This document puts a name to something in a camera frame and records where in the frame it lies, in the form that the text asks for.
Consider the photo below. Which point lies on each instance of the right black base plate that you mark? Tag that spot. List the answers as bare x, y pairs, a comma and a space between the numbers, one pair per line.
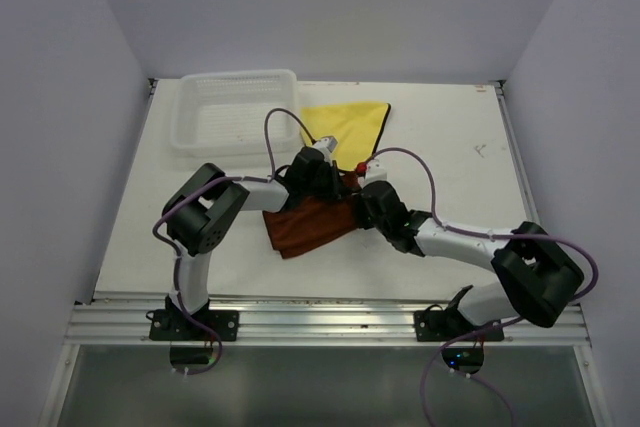
438, 324

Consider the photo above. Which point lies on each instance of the yellow towel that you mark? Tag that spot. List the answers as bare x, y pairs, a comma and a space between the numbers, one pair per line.
358, 128

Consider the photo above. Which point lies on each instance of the brown towel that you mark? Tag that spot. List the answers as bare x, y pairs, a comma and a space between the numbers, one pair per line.
310, 225

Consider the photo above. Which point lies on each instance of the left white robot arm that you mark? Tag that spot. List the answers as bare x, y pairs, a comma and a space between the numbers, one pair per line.
198, 216

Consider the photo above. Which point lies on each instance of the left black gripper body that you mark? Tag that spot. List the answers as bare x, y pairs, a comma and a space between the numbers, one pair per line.
324, 184

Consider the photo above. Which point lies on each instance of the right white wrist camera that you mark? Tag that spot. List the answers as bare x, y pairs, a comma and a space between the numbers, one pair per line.
370, 171

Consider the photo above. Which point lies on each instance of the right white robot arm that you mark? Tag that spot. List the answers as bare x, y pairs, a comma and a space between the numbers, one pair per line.
536, 279

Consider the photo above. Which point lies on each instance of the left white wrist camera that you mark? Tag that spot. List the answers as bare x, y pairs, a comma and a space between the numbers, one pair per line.
326, 144

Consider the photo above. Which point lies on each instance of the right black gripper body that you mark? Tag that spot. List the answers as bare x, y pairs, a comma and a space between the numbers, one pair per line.
367, 222

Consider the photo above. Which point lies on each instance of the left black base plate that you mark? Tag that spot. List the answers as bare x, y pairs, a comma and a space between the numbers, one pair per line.
171, 325

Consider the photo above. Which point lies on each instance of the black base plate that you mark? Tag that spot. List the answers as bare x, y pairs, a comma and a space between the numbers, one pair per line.
171, 325
438, 324

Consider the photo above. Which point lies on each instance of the white plastic basket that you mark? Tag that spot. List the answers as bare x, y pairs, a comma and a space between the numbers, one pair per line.
222, 114

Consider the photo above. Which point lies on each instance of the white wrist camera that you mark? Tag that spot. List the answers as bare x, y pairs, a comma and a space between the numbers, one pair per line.
370, 171
326, 144

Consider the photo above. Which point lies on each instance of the aluminium mounting rail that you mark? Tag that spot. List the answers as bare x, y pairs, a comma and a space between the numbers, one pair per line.
124, 320

